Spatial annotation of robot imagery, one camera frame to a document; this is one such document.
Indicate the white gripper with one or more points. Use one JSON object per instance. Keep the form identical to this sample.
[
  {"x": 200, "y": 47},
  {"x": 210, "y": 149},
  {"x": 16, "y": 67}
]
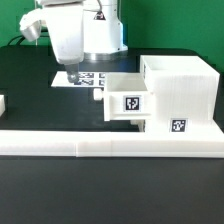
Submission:
[{"x": 65, "y": 27}]

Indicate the white drawer tray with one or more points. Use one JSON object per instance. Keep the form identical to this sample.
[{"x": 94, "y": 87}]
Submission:
[
  {"x": 125, "y": 97},
  {"x": 140, "y": 123}
]

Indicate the white drawer cabinet box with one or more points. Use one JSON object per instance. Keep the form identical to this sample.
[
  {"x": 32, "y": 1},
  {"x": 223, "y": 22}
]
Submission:
[{"x": 183, "y": 91}]

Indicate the white front drawer tray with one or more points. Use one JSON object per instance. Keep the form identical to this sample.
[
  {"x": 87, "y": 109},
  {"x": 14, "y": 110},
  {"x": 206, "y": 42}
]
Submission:
[{"x": 140, "y": 123}]

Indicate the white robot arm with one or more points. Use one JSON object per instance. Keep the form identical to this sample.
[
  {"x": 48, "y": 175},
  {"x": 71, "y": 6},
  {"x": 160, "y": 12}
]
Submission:
[{"x": 103, "y": 29}]

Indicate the white fiducial marker sheet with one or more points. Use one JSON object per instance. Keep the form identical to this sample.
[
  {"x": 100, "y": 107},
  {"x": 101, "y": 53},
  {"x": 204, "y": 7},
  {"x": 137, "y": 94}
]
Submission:
[{"x": 86, "y": 79}]

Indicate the white block at left edge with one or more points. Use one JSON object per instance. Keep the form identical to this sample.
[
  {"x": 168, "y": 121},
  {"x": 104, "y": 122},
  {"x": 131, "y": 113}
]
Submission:
[{"x": 2, "y": 104}]

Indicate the white L-shaped obstacle rail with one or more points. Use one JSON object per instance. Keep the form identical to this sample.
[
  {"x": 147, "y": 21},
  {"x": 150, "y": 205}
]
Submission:
[{"x": 110, "y": 144}]

